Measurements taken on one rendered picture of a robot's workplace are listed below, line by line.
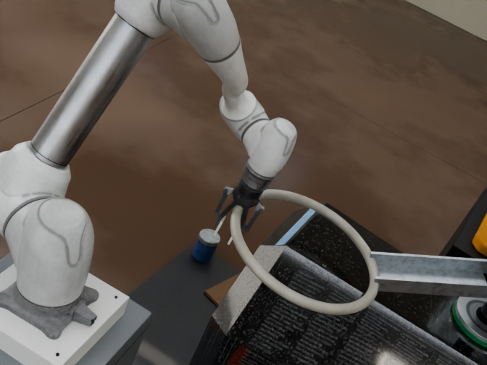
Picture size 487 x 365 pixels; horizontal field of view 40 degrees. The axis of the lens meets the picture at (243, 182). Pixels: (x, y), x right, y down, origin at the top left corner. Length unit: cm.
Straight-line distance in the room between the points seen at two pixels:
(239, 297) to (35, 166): 86
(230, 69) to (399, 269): 93
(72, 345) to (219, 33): 77
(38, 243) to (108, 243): 165
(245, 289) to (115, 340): 58
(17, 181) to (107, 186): 185
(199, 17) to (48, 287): 67
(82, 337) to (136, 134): 237
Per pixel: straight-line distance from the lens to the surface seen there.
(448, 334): 220
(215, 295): 304
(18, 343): 161
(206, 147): 397
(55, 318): 163
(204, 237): 311
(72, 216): 151
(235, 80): 157
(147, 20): 152
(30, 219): 152
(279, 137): 182
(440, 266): 219
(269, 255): 218
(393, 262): 215
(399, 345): 214
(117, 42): 154
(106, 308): 170
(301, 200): 218
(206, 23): 140
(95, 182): 345
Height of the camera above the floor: 213
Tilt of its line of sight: 34 degrees down
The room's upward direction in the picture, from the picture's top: 23 degrees clockwise
